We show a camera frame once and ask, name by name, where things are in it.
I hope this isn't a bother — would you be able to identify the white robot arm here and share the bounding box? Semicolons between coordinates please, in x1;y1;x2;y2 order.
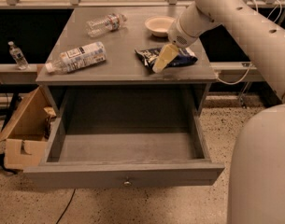
153;0;285;224

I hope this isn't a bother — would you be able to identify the clear empty water bottle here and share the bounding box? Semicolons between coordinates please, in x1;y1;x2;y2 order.
86;13;127;37

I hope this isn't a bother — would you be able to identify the black floor cable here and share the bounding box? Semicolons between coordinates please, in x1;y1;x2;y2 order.
55;188;77;224

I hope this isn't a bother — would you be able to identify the metal drawer knob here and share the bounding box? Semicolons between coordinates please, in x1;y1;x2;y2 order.
123;177;132;187

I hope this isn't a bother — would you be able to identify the white labelled drink bottle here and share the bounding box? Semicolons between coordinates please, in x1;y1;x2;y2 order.
45;42;107;74

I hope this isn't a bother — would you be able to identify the grey cabinet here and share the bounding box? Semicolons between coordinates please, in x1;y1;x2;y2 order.
36;6;219;117

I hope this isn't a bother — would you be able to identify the open cardboard box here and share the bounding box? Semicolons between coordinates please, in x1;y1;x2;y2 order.
0;87;55;170

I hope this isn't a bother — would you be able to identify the white cable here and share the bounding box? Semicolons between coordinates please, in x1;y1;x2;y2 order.
216;0;283;86

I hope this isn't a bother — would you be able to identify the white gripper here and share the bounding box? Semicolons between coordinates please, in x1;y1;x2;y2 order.
152;19;198;73

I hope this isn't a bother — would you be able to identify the grey open top drawer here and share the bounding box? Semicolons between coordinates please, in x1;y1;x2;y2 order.
23;111;225;189

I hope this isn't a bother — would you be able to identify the white paper bowl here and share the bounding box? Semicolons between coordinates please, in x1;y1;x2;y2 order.
145;16;175;37

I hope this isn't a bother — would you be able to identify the small standing water bottle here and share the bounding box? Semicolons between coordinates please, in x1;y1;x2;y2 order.
8;41;28;70

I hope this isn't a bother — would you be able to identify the blue chip bag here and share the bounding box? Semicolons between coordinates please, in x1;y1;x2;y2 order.
135;48;198;68

